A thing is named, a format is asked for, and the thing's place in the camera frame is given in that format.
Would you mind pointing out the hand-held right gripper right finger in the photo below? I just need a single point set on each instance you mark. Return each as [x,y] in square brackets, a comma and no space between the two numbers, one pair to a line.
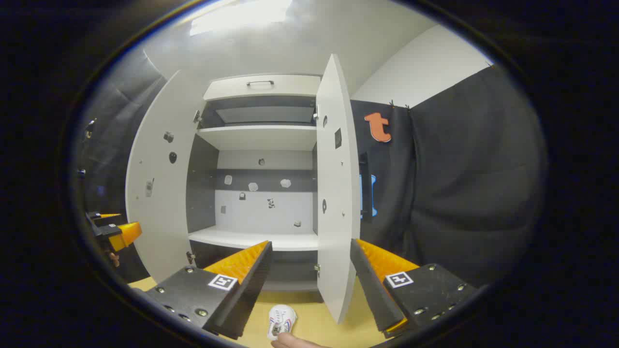
[372,290]

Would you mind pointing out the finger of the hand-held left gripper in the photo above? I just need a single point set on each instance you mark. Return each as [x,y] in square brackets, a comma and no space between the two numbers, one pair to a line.
[109,215]
[126,234]

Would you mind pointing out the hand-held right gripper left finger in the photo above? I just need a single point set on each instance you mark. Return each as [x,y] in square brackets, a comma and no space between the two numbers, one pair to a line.
[251,285]

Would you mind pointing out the white canvas shoe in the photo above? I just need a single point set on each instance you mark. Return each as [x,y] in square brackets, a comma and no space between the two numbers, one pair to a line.
[281,319]

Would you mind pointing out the white shoe cabinet door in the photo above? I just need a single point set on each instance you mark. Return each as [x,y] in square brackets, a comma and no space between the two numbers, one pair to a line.
[336,232]
[159,193]

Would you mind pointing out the white shoe cabinet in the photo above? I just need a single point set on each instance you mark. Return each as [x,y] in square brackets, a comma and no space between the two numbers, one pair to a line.
[261,212]

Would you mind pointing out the white cabinet shelf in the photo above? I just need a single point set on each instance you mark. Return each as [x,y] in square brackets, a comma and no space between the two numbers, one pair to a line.
[261,137]
[251,239]

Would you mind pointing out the black backdrop cloth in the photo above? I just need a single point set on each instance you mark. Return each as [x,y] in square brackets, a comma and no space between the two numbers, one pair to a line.
[459,183]

